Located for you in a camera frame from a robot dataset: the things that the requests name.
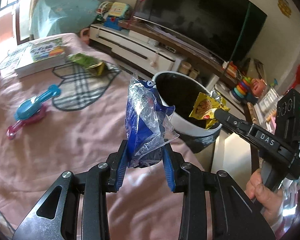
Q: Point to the toy phone activity box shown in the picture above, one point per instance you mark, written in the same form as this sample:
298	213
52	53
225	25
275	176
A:
110	13

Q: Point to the pink patterned tablecloth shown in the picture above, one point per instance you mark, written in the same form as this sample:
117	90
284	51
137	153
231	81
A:
79	131

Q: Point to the rainbow stacking ring toy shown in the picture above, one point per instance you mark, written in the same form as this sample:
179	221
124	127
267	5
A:
242	89

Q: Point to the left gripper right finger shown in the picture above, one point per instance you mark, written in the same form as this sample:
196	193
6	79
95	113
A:
212	201

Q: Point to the right hand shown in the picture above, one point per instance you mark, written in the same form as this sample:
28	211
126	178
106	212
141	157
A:
271	201

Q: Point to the green snack packet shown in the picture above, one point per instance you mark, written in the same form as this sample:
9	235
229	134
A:
94	66

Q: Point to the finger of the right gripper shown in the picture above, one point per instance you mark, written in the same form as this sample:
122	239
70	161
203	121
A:
236	125

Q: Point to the white TV cabinet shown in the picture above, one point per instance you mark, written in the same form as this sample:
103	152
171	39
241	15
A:
133	47

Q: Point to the yellow snack packet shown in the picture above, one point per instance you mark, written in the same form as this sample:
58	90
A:
205	107

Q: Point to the blue plastic scoop toy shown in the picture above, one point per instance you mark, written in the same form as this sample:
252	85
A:
31	106

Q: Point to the teal covered furniture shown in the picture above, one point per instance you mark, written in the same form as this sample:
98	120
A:
51	17

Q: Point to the blue clear plastic wrapper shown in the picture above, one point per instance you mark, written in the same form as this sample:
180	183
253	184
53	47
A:
148	124

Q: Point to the black television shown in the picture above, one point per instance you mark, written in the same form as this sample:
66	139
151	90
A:
226	28

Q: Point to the pink kettlebell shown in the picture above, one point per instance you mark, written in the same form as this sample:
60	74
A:
85	35

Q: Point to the pink plastic scoop toy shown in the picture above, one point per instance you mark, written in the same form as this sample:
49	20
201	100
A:
12	130

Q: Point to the colourful children's book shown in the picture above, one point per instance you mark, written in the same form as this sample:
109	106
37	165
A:
41	56

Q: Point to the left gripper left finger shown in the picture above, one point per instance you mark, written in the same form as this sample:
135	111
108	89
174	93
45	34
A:
56	213

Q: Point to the white trash bin black liner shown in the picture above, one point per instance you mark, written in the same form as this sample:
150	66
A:
178	90

